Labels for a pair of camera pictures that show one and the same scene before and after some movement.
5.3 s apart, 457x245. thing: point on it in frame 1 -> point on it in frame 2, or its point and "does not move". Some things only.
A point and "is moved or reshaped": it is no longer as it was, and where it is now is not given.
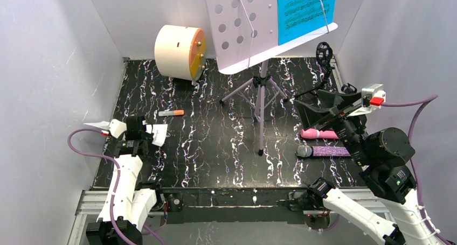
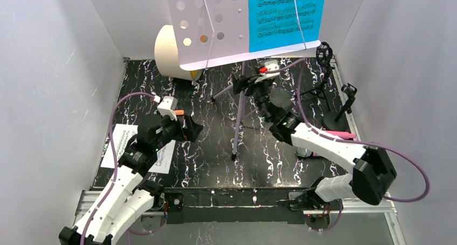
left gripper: [134, 130] -> [183, 130]
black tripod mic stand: [324, 55] does not move
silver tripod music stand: [244, 21] -> [210, 26]
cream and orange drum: [180, 51] does not move
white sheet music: [159, 131] is moved or reshaped
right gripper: [335, 111] -> [244, 83]
